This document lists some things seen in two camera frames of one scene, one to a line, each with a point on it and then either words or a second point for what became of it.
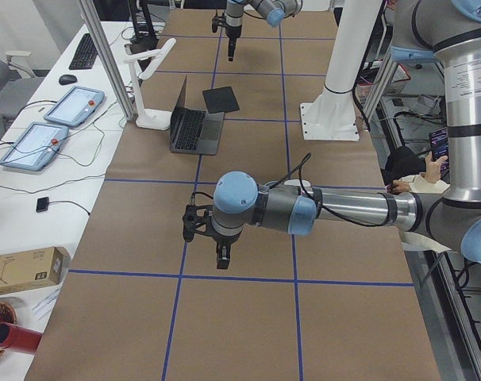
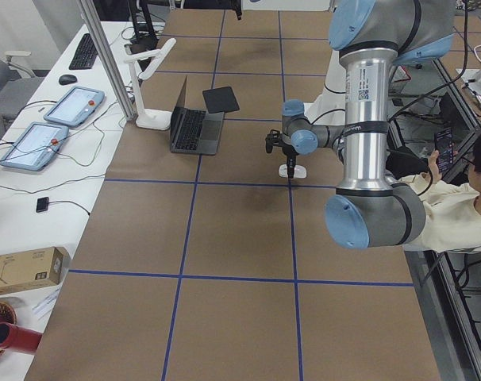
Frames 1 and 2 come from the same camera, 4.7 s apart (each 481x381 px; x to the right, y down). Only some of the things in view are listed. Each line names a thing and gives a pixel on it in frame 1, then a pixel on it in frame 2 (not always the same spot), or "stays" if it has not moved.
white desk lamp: [151, 118] stays
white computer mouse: [298, 182] → [291, 171]
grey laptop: [194, 131] stays
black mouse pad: [221, 99] stays
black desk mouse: [66, 78] stays
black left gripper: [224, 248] → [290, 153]
